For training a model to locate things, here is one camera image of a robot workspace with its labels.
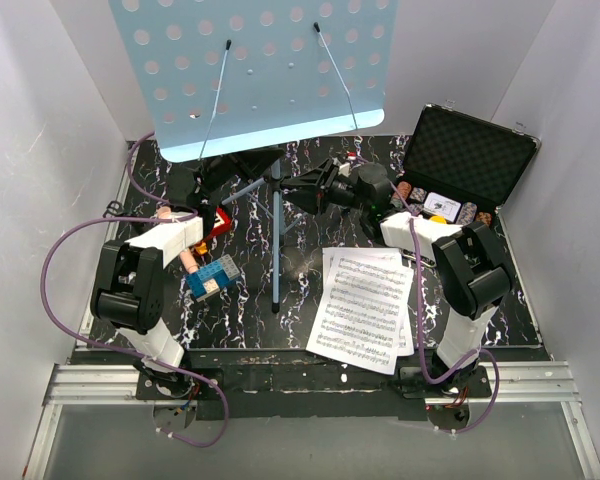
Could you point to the pink toy microphone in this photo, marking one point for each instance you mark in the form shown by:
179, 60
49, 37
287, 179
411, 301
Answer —
184, 234

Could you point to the left aluminium rail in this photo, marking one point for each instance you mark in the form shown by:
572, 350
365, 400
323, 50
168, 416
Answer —
111, 302

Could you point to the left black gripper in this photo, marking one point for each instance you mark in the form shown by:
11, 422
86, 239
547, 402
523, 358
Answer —
258, 162

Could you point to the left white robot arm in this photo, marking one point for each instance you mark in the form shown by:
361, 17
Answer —
160, 352

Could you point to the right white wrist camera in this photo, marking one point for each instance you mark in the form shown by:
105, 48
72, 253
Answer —
346, 163

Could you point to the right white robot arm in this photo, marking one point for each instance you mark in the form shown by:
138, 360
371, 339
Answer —
473, 268

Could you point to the black microphone stand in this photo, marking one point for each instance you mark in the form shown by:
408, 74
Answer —
116, 209

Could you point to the sheet music page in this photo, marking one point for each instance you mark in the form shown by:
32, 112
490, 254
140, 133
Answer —
376, 277
359, 337

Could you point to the red white chip row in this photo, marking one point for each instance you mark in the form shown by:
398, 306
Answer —
403, 190

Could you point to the blue white chip row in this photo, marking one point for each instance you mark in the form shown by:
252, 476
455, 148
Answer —
467, 214

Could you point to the blue grey brick toy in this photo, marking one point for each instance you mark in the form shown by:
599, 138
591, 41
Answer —
212, 278

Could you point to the blue music stand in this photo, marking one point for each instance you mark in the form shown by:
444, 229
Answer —
225, 76

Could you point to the white card deck box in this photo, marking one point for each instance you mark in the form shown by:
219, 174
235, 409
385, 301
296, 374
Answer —
438, 205

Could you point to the brown chip row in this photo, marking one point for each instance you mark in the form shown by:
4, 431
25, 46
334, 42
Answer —
485, 218

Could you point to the black poker chip case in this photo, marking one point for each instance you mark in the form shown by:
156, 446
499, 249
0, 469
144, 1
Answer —
466, 159

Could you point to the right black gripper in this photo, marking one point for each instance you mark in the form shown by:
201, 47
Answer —
308, 199

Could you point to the yellow dealer button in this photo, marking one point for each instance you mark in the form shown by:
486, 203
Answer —
438, 219

